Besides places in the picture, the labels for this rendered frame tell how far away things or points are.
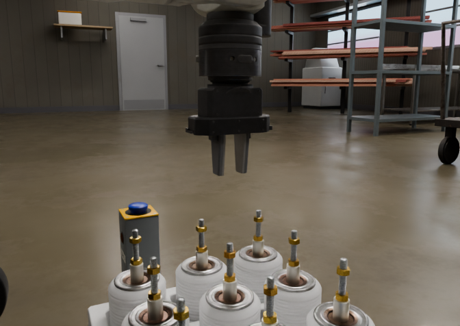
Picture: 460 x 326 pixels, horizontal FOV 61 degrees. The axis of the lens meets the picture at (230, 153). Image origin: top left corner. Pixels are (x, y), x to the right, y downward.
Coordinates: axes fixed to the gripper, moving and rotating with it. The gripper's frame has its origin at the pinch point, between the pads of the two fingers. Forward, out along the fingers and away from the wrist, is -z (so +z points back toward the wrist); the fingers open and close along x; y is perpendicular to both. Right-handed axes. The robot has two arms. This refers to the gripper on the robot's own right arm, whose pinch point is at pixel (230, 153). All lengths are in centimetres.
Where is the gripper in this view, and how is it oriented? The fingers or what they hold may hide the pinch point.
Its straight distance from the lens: 57.0
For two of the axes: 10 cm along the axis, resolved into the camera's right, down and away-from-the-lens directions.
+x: 8.9, -0.8, 4.5
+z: 0.0, -9.9, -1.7
